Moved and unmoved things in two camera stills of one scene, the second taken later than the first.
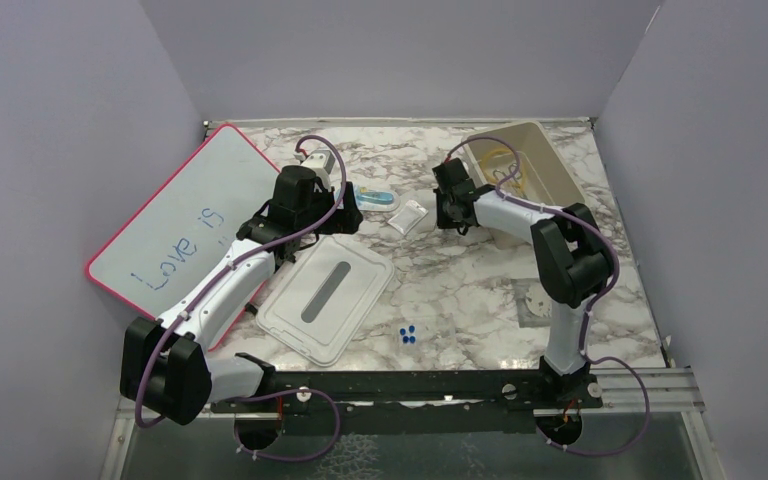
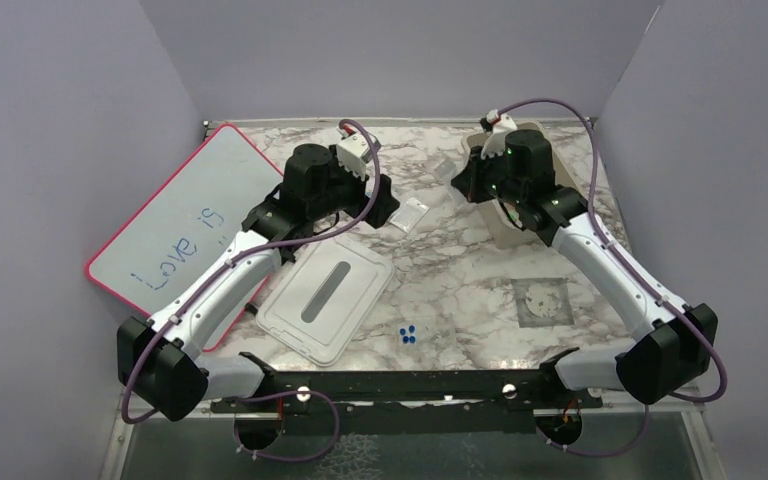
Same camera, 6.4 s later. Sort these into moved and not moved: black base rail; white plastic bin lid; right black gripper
Moved: right black gripper
Not moved: black base rail; white plastic bin lid
